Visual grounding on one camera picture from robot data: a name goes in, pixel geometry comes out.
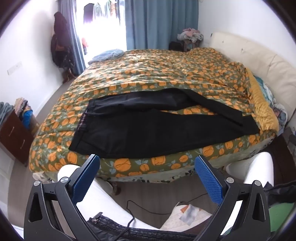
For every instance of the green cloth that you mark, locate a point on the green cloth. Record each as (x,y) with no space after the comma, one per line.
(281,217)

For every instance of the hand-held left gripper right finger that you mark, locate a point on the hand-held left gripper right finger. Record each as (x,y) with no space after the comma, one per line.
(209,183)

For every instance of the wide blue curtain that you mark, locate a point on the wide blue curtain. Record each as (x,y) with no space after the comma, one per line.
(159,23)

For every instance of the brown wooden cabinet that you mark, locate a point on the brown wooden cabinet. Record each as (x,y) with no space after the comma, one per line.
(13,139)

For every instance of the white patchwork cushion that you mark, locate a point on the white patchwork cushion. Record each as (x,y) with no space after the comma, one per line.
(182,216)

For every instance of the white wall switch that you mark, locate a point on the white wall switch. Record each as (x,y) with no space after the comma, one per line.
(14,68)

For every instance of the colourful clothes on cabinet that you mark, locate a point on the colourful clothes on cabinet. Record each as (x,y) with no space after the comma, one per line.
(24,111)

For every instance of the black pants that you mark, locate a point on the black pants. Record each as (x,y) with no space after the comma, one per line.
(138,136)

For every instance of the hanging laundry outside window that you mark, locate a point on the hanging laundry outside window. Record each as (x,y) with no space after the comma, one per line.
(99,10)

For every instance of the narrow blue curtain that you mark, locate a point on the narrow blue curtain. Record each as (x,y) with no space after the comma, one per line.
(77,46)

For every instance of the pile of light clothes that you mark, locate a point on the pile of light clothes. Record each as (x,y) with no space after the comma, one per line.
(190,34)

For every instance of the orange floral quilt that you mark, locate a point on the orange floral quilt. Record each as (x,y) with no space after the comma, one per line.
(161,74)

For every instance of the dark clothes on coat rack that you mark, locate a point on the dark clothes on coat rack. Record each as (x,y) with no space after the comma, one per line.
(61,41)

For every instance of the white trouser legs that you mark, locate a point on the white trouser legs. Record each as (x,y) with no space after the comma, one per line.
(108,208)

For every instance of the blue folded cloth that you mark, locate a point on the blue folded cloth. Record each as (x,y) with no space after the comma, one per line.
(106,55)

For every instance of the dark stool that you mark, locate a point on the dark stool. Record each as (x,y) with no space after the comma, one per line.
(178,46)

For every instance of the cream padded headboard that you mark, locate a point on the cream padded headboard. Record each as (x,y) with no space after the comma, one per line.
(266,62)

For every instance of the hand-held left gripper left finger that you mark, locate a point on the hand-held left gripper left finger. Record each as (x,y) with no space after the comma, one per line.
(84,179)

